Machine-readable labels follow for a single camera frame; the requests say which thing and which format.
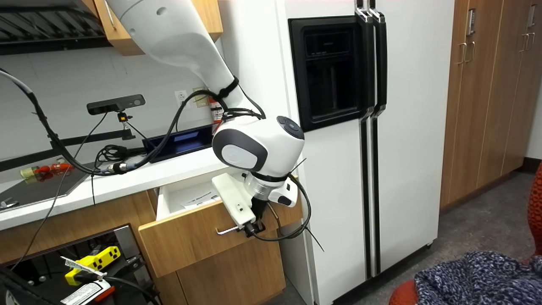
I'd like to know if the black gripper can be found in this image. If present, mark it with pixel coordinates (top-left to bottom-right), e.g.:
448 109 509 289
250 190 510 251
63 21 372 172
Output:
243 197 272 239

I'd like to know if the wooden drawer with metal handle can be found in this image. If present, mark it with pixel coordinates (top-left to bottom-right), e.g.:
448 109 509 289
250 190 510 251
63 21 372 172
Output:
138 173 305 280

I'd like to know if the wooden cabinet door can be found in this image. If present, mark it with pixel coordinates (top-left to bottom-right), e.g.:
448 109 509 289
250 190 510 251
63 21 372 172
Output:
155 233 289 305

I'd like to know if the grey metal panel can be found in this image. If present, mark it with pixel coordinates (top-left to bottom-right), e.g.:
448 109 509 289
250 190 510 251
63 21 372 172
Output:
111 224 153 285

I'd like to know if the yellow power plug block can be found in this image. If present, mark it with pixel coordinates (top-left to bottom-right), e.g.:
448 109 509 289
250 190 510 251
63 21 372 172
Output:
63 244 124 289

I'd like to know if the white refrigerator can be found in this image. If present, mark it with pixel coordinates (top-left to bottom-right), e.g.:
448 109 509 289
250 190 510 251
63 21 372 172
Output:
219 0 458 305

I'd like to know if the white power strip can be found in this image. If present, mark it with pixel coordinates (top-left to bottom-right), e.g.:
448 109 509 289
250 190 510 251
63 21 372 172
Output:
63 278 119 305

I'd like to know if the black counter mat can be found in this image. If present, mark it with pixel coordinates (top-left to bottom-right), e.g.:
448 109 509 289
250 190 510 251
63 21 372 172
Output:
0 173 94 212

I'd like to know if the blue knitted blanket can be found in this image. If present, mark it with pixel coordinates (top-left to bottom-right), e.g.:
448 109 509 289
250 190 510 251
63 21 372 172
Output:
414 250 542 305

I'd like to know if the black metal bar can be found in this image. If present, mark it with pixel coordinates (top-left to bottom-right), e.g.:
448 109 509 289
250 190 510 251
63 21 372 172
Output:
0 129 136 173

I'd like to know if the black cart table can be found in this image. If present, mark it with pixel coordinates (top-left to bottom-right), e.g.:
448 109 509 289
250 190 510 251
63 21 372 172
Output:
0 255 161 305

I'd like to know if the tall wooden cabinet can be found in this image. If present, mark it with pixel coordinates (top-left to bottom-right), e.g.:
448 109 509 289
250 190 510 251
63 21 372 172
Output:
439 0 542 212

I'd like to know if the orange office chair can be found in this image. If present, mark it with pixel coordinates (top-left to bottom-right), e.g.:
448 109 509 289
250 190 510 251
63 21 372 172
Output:
388 163 542 305

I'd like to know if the black range hood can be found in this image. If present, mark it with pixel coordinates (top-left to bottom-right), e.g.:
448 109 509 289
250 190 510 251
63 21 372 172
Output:
0 0 111 56

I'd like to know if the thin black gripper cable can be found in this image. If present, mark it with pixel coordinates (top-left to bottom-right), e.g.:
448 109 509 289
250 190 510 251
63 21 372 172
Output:
250 173 327 255

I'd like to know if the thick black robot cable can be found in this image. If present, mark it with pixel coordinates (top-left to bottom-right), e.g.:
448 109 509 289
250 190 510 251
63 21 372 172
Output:
0 67 268 178

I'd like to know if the coiled black cable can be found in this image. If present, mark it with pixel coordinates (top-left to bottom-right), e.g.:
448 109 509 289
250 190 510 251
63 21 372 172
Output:
92 143 145 172

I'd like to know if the black bar camera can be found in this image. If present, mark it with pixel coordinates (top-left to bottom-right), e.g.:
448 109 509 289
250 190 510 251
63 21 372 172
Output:
85 94 148 119

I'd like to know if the wooden base cabinet frame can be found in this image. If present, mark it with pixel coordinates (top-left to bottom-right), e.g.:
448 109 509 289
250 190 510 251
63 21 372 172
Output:
0 190 172 305

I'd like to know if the wooden wall cabinet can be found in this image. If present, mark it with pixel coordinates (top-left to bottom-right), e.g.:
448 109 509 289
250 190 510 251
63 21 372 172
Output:
84 0 226 58

